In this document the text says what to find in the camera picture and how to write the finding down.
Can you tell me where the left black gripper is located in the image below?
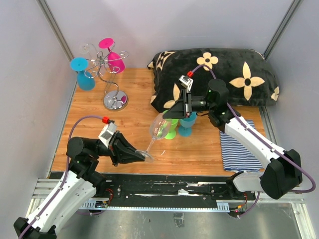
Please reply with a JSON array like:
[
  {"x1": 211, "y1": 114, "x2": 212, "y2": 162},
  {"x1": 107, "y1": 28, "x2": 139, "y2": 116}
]
[{"x1": 92, "y1": 129, "x2": 146, "y2": 165}]

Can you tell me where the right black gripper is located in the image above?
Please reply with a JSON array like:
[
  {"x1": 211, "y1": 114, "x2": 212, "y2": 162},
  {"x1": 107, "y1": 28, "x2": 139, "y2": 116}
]
[{"x1": 162, "y1": 90, "x2": 214, "y2": 120}]

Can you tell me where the light blue wine glass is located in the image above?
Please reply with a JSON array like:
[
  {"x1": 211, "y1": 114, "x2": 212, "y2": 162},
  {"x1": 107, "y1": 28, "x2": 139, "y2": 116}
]
[{"x1": 178, "y1": 115, "x2": 197, "y2": 137}]

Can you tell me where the green wine glass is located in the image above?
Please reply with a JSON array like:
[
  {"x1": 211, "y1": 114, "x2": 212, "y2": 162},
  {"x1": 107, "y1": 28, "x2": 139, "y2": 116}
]
[{"x1": 164, "y1": 119, "x2": 179, "y2": 140}]

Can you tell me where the clear wine glass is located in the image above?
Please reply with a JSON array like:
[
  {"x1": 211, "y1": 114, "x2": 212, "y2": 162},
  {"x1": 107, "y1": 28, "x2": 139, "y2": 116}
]
[
  {"x1": 80, "y1": 43, "x2": 98, "y2": 62},
  {"x1": 136, "y1": 113, "x2": 172, "y2": 163}
]

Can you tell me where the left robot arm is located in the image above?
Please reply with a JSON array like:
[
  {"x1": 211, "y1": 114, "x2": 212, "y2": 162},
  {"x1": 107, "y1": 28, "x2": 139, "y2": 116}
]
[{"x1": 13, "y1": 131, "x2": 145, "y2": 239}]

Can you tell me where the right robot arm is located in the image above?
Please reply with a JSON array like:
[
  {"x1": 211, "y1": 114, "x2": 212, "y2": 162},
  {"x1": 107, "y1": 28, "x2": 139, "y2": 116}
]
[{"x1": 163, "y1": 76, "x2": 303, "y2": 199}]

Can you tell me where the chrome wine glass rack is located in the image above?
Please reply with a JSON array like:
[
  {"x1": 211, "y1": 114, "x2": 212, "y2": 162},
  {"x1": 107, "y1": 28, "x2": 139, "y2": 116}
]
[{"x1": 86, "y1": 46, "x2": 129, "y2": 111}]

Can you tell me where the pink wine glass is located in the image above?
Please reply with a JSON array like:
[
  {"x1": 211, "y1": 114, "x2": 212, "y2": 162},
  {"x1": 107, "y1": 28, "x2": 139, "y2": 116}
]
[{"x1": 98, "y1": 38, "x2": 125, "y2": 74}]

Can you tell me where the dark blue wine glass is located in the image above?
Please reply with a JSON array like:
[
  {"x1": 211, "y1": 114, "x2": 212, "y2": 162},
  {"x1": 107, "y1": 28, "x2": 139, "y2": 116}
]
[{"x1": 70, "y1": 57, "x2": 95, "y2": 91}]

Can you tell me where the blue striped cloth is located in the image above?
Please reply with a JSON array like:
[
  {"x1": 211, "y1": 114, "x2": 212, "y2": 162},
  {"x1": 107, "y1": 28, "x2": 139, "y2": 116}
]
[{"x1": 219, "y1": 131, "x2": 263, "y2": 173}]

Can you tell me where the black floral pillow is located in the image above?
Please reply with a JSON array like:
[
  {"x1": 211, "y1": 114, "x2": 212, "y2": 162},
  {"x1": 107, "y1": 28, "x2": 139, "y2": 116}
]
[{"x1": 148, "y1": 48, "x2": 280, "y2": 113}]

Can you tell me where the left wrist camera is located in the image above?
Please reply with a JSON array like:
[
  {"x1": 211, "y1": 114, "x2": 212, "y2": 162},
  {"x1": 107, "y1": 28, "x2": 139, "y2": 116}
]
[{"x1": 98, "y1": 117, "x2": 117, "y2": 147}]

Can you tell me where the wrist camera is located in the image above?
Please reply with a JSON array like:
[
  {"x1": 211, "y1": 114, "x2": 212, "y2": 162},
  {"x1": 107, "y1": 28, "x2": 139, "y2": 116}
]
[
  {"x1": 178, "y1": 71, "x2": 194, "y2": 93},
  {"x1": 98, "y1": 117, "x2": 117, "y2": 147}
]

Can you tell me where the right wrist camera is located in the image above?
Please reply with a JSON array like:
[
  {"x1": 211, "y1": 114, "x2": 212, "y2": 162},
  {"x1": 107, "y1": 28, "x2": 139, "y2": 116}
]
[{"x1": 178, "y1": 71, "x2": 194, "y2": 93}]

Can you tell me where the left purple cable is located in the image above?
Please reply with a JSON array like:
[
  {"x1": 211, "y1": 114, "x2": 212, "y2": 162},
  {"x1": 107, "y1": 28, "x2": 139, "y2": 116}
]
[{"x1": 17, "y1": 115, "x2": 107, "y2": 239}]

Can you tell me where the purple cable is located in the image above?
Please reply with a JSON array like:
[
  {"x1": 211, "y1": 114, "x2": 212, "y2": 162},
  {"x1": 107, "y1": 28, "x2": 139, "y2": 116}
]
[
  {"x1": 17, "y1": 115, "x2": 107, "y2": 239},
  {"x1": 190, "y1": 63, "x2": 316, "y2": 194}
]

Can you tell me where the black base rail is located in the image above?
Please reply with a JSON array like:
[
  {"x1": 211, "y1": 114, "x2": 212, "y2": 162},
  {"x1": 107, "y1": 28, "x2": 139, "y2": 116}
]
[{"x1": 78, "y1": 174, "x2": 257, "y2": 215}]

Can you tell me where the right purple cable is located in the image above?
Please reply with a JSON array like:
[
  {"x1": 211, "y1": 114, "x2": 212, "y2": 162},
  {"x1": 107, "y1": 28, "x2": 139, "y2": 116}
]
[{"x1": 190, "y1": 63, "x2": 316, "y2": 194}]

